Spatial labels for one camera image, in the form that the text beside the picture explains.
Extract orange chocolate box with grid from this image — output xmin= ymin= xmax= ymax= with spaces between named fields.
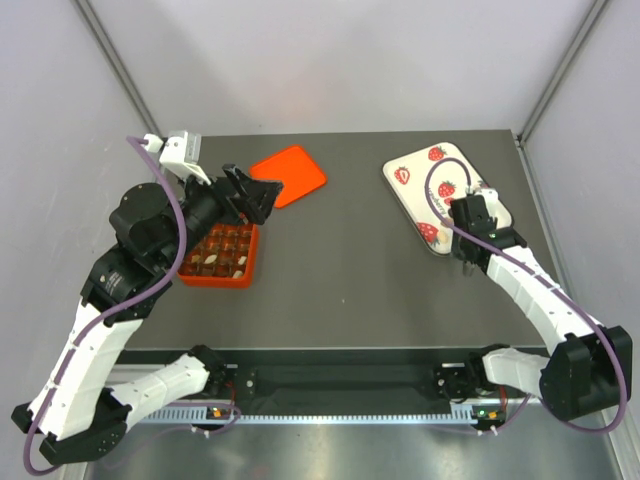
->
xmin=178 ymin=224 xmax=260 ymax=289

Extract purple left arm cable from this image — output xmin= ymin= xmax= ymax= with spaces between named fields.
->
xmin=23 ymin=135 xmax=241 ymax=474

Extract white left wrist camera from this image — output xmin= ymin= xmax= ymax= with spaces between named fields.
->
xmin=159 ymin=131 xmax=202 ymax=179

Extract orange box lid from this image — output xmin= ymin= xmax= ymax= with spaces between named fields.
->
xmin=249 ymin=145 xmax=327 ymax=209

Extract aluminium rail frame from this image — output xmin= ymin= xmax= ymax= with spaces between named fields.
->
xmin=61 ymin=351 xmax=639 ymax=479

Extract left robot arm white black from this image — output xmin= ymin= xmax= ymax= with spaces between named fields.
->
xmin=11 ymin=164 xmax=283 ymax=467

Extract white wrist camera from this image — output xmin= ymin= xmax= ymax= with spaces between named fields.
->
xmin=159 ymin=131 xmax=202 ymax=179
xmin=475 ymin=187 xmax=500 ymax=217

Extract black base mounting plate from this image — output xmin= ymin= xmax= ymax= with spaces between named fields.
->
xmin=218 ymin=364 xmax=498 ymax=417

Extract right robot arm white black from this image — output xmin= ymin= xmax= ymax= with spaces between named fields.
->
xmin=451 ymin=195 xmax=633 ymax=422

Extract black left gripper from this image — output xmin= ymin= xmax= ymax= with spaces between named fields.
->
xmin=159 ymin=162 xmax=283 ymax=270

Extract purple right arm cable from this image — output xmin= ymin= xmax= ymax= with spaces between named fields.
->
xmin=423 ymin=157 xmax=629 ymax=436

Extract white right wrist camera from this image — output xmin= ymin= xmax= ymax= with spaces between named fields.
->
xmin=475 ymin=187 xmax=500 ymax=217

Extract metal tweezers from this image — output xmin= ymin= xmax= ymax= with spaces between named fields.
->
xmin=462 ymin=262 xmax=476 ymax=277

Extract white strawberry tray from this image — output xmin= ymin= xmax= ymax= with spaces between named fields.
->
xmin=382 ymin=142 xmax=513 ymax=256

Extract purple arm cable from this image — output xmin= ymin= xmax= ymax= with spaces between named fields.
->
xmin=423 ymin=157 xmax=629 ymax=436
xmin=23 ymin=135 xmax=241 ymax=474

